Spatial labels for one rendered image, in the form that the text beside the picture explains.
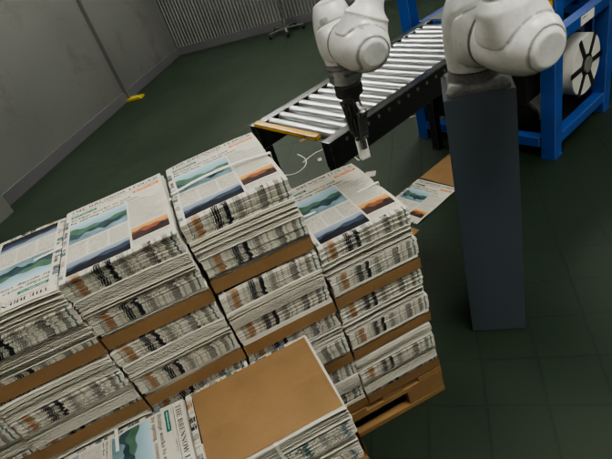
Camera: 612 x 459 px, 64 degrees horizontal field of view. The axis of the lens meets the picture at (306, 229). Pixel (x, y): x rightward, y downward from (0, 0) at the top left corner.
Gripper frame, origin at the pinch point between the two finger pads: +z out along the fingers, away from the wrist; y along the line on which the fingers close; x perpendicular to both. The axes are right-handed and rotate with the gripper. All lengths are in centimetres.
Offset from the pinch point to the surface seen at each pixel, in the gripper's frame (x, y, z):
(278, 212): -32.8, 17.7, -2.8
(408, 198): 59, -98, 95
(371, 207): -6.0, 10.7, 12.9
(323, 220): -19.5, 6.4, 13.0
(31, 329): -95, 19, -3
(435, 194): 72, -90, 95
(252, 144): -28.6, -10.1, -10.5
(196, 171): -46.4, -9.2, -10.1
